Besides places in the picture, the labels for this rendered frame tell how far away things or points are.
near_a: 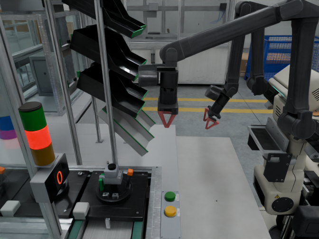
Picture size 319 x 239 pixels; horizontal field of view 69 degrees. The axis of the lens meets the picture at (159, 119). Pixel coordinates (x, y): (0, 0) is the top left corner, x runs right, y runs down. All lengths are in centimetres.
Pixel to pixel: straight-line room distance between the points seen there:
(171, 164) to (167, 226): 47
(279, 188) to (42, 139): 106
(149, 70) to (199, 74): 420
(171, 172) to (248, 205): 38
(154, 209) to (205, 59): 417
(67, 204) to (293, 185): 100
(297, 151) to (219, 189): 39
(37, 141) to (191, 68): 440
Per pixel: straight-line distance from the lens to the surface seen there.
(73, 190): 100
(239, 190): 117
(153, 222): 87
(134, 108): 104
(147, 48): 476
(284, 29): 1007
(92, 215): 90
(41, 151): 64
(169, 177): 117
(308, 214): 134
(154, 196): 95
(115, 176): 88
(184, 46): 73
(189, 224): 99
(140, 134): 117
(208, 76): 495
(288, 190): 132
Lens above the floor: 163
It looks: 27 degrees down
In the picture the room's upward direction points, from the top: straight up
